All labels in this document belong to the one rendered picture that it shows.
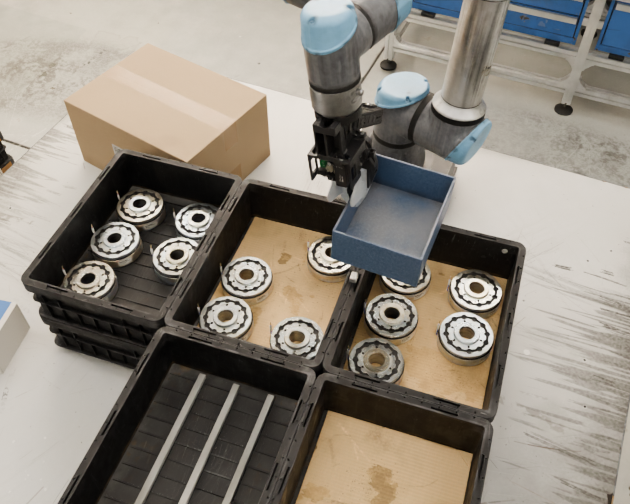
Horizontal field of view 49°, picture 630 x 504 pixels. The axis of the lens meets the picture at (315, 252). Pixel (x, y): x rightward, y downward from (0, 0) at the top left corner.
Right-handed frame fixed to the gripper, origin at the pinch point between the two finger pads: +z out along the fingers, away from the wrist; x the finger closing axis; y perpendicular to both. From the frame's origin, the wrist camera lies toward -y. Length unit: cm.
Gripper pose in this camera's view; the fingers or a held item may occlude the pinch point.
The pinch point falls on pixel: (354, 196)
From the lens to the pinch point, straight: 118.3
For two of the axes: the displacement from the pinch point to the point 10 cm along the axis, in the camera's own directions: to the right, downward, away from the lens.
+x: 8.9, 2.4, -3.8
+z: 1.2, 6.8, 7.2
